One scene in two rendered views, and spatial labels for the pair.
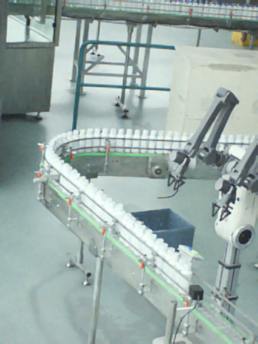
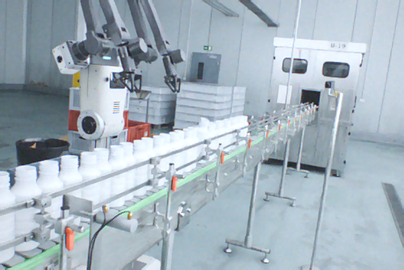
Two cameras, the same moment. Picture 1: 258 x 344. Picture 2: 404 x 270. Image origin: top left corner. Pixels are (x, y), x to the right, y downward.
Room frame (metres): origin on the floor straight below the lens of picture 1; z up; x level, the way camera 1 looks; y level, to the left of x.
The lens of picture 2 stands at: (5.99, 1.22, 1.38)
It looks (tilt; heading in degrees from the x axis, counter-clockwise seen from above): 9 degrees down; 231
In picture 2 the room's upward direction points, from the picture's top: 6 degrees clockwise
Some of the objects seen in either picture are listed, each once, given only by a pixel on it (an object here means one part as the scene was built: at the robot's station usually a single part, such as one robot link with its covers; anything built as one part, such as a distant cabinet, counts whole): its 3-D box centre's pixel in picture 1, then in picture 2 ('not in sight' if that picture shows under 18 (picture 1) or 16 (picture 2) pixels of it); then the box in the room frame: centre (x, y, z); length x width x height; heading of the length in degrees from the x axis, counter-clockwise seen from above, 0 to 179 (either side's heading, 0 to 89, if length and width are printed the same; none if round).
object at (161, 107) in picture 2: not in sight; (154, 105); (1.23, -6.99, 0.50); 1.23 x 1.05 x 1.00; 29
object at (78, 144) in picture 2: not in sight; (98, 139); (4.40, -2.68, 0.55); 0.61 x 0.41 x 0.22; 38
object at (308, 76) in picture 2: not in sight; (313, 105); (0.40, -2.82, 1.05); 1.60 x 1.40 x 2.10; 31
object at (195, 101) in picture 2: not in sight; (204, 108); (0.59, -5.75, 0.59); 1.24 x 1.03 x 1.17; 34
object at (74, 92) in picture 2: not in sight; (100, 99); (4.41, -2.68, 1.00); 0.61 x 0.41 x 0.22; 39
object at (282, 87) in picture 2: not in sight; (284, 93); (1.27, -2.78, 1.22); 0.23 x 0.03 x 0.32; 121
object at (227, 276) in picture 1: (225, 291); not in sight; (5.21, -0.67, 0.66); 0.11 x 0.11 x 0.40; 31
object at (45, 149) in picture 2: not in sight; (42, 177); (5.11, -2.19, 0.32); 0.45 x 0.45 x 0.64
